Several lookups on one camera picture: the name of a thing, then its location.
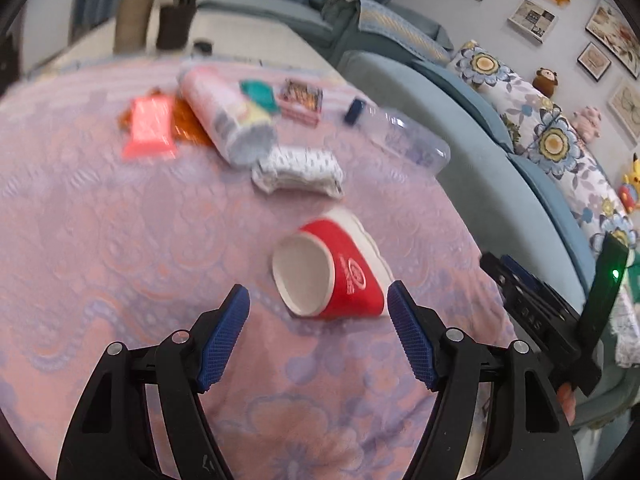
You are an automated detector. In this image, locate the clear plastic bottle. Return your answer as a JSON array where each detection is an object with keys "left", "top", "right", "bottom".
[{"left": 357, "top": 105, "right": 451, "bottom": 173}]

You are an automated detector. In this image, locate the teal chaise sofa section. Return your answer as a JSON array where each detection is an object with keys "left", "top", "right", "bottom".
[{"left": 197, "top": 0, "right": 336, "bottom": 61}]

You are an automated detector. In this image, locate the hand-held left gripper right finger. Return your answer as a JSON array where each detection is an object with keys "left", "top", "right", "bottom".
[{"left": 387, "top": 280, "right": 585, "bottom": 480}]

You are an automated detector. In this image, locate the red paper cup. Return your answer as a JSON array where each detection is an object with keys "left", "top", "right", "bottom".
[{"left": 271, "top": 208, "right": 393, "bottom": 321}]

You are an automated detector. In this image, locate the frameless canvas wall picture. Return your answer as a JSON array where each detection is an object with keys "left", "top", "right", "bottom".
[{"left": 507, "top": 0, "right": 557, "bottom": 43}]

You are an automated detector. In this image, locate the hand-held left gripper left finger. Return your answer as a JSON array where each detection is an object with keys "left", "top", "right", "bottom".
[{"left": 56, "top": 284, "right": 251, "bottom": 480}]

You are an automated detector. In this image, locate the teal fabric sofa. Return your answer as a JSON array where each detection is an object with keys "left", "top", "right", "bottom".
[{"left": 340, "top": 50, "right": 640, "bottom": 428}]

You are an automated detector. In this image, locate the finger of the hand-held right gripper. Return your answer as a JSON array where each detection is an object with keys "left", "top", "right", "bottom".
[
  {"left": 480, "top": 252, "right": 531, "bottom": 311},
  {"left": 501, "top": 255, "right": 576, "bottom": 318}
]

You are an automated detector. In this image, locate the dark brown cup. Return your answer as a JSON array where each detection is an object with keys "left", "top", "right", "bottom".
[{"left": 156, "top": 4, "right": 196, "bottom": 51}]

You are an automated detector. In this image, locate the brown plush toy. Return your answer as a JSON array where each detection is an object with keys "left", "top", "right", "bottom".
[{"left": 531, "top": 66, "right": 559, "bottom": 99}]

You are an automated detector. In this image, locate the blue sofa back cushion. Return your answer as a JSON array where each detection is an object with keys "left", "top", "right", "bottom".
[{"left": 410, "top": 57, "right": 516, "bottom": 153}]

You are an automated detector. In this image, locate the small black framed picture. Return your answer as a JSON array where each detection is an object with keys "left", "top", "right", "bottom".
[{"left": 577, "top": 41, "right": 612, "bottom": 81}]

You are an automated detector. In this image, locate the large floral wall picture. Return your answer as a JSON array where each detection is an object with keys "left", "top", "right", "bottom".
[{"left": 585, "top": 0, "right": 640, "bottom": 78}]

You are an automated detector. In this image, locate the colourful small card box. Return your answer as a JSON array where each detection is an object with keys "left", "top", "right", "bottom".
[{"left": 277, "top": 78, "right": 324, "bottom": 127}]

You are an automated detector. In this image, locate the pink snack packet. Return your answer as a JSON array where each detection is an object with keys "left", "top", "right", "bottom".
[{"left": 121, "top": 95, "right": 180, "bottom": 161}]

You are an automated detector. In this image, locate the white cylindrical container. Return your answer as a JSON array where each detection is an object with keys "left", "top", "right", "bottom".
[{"left": 179, "top": 66, "right": 278, "bottom": 168}]

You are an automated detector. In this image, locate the teal crumpled wrapper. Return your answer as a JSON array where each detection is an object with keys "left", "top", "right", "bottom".
[{"left": 240, "top": 80, "right": 279, "bottom": 112}]

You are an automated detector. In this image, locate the white lace cloth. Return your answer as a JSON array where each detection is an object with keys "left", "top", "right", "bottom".
[{"left": 607, "top": 260, "right": 640, "bottom": 367}]

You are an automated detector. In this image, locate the white dotted folded cloth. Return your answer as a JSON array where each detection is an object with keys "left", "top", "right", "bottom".
[{"left": 251, "top": 145, "right": 346, "bottom": 200}]

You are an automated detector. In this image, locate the yellow plush toy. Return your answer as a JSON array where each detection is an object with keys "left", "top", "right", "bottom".
[{"left": 617, "top": 152, "right": 640, "bottom": 213}]

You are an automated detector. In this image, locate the pink plush toy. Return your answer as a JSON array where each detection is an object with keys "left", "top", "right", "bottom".
[{"left": 571, "top": 106, "right": 602, "bottom": 142}]

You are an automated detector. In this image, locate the orange snack packet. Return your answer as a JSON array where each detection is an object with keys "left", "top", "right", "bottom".
[{"left": 117, "top": 87, "right": 211, "bottom": 147}]

